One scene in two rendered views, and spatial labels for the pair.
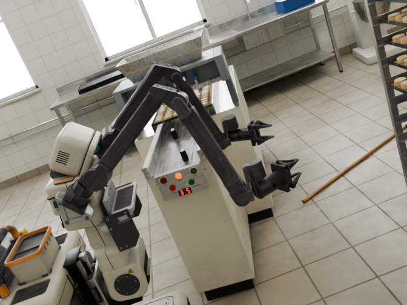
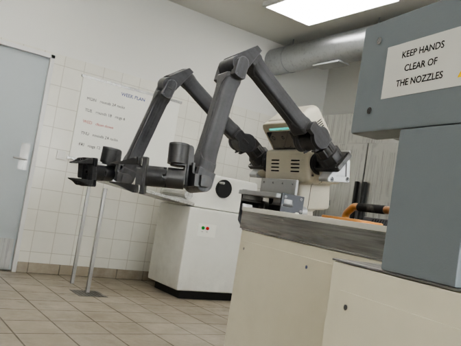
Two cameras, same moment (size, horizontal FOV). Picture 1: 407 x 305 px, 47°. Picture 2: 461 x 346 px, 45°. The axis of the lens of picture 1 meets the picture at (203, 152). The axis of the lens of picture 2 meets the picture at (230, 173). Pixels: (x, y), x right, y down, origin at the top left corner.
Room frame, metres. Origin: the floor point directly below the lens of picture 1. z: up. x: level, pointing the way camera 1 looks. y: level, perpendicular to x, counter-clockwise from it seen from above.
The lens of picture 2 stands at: (3.37, -0.89, 0.88)
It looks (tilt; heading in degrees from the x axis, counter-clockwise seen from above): 4 degrees up; 146
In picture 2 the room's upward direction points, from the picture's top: 9 degrees clockwise
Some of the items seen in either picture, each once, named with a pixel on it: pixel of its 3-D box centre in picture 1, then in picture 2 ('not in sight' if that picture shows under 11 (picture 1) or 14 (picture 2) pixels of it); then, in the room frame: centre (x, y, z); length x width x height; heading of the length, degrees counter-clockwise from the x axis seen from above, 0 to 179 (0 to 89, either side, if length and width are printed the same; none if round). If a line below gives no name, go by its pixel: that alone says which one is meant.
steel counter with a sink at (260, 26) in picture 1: (194, 70); not in sight; (5.70, -0.26, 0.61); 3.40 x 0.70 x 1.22; 90
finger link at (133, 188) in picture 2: (263, 134); (127, 178); (1.94, -0.28, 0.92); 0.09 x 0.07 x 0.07; 59
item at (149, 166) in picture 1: (166, 113); not in sight; (3.15, 0.14, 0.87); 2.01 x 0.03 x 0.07; 171
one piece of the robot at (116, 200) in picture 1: (120, 210); (272, 206); (1.74, 0.40, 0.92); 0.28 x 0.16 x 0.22; 178
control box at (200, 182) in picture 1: (181, 181); not in sight; (2.16, 0.15, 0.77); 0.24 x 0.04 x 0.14; 81
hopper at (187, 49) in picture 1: (164, 58); not in sight; (3.01, 0.01, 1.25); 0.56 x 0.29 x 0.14; 81
